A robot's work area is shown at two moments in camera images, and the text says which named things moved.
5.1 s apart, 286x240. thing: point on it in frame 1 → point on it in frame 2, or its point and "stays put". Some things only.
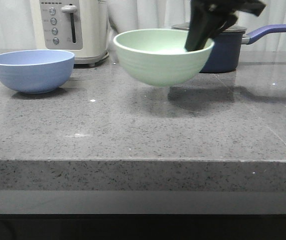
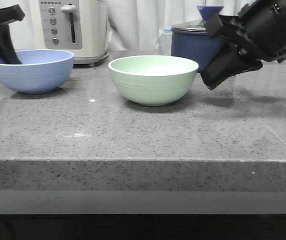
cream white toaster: x=80 y=27 stays put
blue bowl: x=34 y=71 stays put
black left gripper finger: x=203 y=25 → x=225 y=61
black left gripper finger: x=230 y=20 → x=213 y=84
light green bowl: x=158 y=56 → x=153 y=80
